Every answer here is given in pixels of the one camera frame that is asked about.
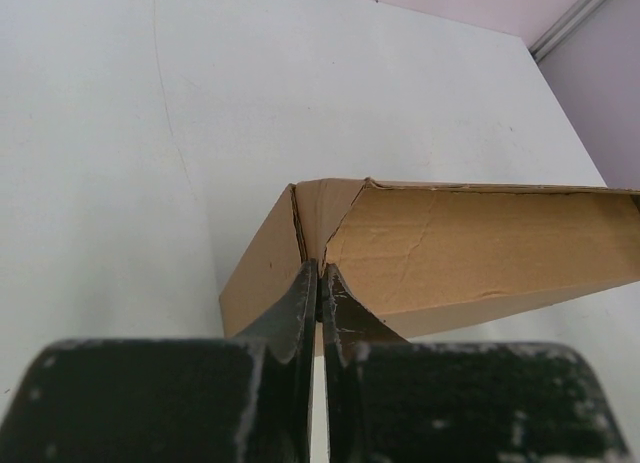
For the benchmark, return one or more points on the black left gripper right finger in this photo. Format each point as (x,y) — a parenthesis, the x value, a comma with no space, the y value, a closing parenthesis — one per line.
(390,400)

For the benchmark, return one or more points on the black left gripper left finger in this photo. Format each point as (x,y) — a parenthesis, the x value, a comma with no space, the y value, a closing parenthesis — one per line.
(242,399)

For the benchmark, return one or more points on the brown cardboard box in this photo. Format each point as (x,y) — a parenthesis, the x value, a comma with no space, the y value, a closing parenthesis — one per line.
(427,258)

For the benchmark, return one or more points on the right aluminium frame post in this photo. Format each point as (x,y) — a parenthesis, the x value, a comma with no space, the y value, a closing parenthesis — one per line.
(568,24)

